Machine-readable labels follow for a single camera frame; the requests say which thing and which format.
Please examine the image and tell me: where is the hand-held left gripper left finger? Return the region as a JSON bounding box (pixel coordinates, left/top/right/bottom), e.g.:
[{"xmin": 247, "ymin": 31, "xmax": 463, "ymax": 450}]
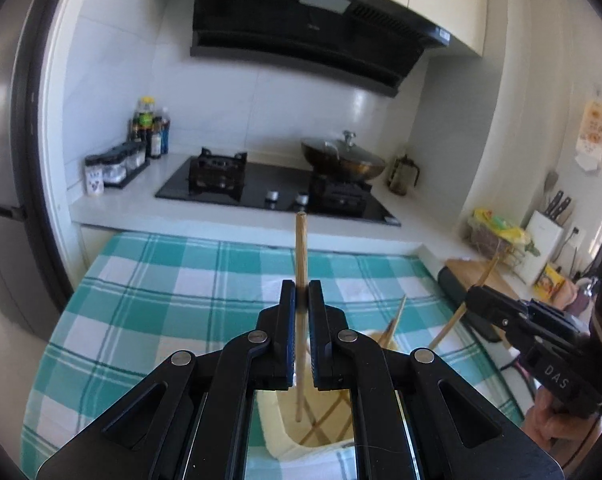
[{"xmin": 36, "ymin": 280, "xmax": 302, "ymax": 480}]

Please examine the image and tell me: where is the black cable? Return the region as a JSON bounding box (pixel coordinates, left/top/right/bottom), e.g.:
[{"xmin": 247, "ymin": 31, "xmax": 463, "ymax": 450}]
[{"xmin": 498, "ymin": 345, "xmax": 537, "ymax": 401}]

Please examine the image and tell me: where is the light wooden chopstick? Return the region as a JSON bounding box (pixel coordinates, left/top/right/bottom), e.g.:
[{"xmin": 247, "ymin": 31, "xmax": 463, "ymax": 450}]
[
  {"xmin": 427, "ymin": 251, "xmax": 504, "ymax": 351},
  {"xmin": 295, "ymin": 212, "xmax": 308, "ymax": 421}
]

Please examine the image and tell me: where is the cream plastic utensil holder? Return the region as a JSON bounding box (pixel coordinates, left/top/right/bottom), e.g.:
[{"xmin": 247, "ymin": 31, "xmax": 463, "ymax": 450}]
[{"xmin": 255, "ymin": 329, "xmax": 399, "ymax": 463}]

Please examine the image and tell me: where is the dark wok with lid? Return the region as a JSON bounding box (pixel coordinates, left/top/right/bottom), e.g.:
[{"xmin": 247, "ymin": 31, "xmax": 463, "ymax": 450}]
[{"xmin": 301, "ymin": 130, "xmax": 387, "ymax": 183}]

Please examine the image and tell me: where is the hanging printed towel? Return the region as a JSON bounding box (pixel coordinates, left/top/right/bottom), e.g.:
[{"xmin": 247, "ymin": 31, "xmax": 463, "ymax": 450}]
[{"xmin": 574, "ymin": 95, "xmax": 602, "ymax": 171}]

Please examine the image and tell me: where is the white mug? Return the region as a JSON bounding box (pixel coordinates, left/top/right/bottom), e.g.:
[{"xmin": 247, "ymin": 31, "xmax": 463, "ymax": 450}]
[{"xmin": 85, "ymin": 165, "xmax": 104, "ymax": 196}]

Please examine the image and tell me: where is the yellow-capped bottle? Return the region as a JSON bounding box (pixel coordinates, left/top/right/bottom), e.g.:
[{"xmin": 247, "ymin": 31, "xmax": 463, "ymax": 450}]
[{"xmin": 132, "ymin": 97, "xmax": 158, "ymax": 143}]

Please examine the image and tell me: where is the purple soap dispenser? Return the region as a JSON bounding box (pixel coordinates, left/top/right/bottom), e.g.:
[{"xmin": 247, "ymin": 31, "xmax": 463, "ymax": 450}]
[{"xmin": 574, "ymin": 275, "xmax": 599, "ymax": 318}]

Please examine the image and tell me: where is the grey refrigerator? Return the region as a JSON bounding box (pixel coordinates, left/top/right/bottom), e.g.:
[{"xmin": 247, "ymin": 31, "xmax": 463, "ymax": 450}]
[{"xmin": 0, "ymin": 0, "xmax": 76, "ymax": 341}]

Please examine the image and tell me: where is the black gas stove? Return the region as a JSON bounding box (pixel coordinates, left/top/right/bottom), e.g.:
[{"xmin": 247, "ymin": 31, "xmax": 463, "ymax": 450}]
[{"xmin": 155, "ymin": 147, "xmax": 401, "ymax": 227}]

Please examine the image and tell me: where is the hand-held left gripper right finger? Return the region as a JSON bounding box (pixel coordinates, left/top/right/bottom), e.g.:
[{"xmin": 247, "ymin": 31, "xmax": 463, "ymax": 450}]
[{"xmin": 306, "ymin": 280, "xmax": 562, "ymax": 480}]

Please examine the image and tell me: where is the black range hood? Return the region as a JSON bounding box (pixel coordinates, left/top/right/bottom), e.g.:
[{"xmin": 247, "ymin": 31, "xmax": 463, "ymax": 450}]
[{"xmin": 188, "ymin": 0, "xmax": 452, "ymax": 98}]

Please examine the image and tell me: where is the yellow snack packet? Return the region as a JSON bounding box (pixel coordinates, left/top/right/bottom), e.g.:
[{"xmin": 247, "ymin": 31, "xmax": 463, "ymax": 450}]
[{"xmin": 537, "ymin": 263, "xmax": 567, "ymax": 301}]

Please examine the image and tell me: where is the person's right hand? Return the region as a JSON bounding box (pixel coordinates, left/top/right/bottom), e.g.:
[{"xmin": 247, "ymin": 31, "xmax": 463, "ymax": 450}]
[{"xmin": 524, "ymin": 387, "xmax": 599, "ymax": 456}]

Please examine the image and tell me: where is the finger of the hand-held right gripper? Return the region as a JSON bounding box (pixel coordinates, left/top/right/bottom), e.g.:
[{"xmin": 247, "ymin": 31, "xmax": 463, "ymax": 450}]
[
  {"xmin": 464, "ymin": 285, "xmax": 534, "ymax": 318},
  {"xmin": 467, "ymin": 307, "xmax": 529, "ymax": 348}
]

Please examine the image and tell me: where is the white knife block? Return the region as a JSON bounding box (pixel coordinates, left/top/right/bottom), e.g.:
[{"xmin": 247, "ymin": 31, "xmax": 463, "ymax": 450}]
[{"xmin": 514, "ymin": 190, "xmax": 577, "ymax": 286}]

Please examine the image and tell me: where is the blue-label bottle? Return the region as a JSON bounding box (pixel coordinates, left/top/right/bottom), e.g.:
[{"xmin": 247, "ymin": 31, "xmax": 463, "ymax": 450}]
[{"xmin": 160, "ymin": 107, "xmax": 173, "ymax": 155}]

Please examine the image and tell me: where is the glass kettle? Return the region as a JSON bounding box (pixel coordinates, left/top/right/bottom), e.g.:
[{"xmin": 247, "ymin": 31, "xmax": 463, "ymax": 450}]
[{"xmin": 387, "ymin": 154, "xmax": 422, "ymax": 197}]

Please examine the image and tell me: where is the teal checked tablecloth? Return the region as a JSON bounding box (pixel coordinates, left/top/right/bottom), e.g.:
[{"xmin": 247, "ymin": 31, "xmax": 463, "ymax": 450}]
[{"xmin": 21, "ymin": 232, "xmax": 524, "ymax": 480}]

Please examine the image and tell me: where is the pink bottle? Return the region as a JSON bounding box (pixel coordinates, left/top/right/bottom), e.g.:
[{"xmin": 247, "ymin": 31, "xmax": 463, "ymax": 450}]
[{"xmin": 556, "ymin": 282, "xmax": 579, "ymax": 311}]

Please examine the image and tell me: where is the dark sauce bottle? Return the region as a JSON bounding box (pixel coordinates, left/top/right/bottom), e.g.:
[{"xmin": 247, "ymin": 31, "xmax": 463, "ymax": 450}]
[{"xmin": 148, "ymin": 117, "xmax": 164, "ymax": 160}]

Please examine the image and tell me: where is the wire basket with yellow bags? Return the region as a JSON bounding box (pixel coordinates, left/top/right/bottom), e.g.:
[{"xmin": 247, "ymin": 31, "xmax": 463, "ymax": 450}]
[{"xmin": 465, "ymin": 207, "xmax": 541, "ymax": 266}]

